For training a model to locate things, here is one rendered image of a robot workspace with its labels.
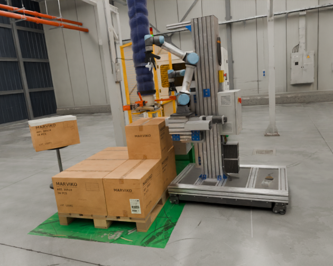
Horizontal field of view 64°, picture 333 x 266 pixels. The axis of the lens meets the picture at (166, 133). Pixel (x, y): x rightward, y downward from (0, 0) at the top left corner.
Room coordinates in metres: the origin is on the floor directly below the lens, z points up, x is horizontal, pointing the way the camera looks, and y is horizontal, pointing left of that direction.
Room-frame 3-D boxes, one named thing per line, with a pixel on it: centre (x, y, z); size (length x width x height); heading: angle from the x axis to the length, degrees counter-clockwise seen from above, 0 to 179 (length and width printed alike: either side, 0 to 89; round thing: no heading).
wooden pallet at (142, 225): (3.08, 0.57, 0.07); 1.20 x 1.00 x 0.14; 162
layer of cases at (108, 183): (3.08, 0.57, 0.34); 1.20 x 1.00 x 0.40; 162
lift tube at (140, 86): (3.28, 0.19, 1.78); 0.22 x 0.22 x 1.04
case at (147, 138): (3.28, 0.20, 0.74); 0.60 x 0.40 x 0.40; 165
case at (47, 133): (3.92, 1.64, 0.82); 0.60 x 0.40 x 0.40; 120
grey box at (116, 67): (4.62, 0.72, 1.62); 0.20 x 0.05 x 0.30; 162
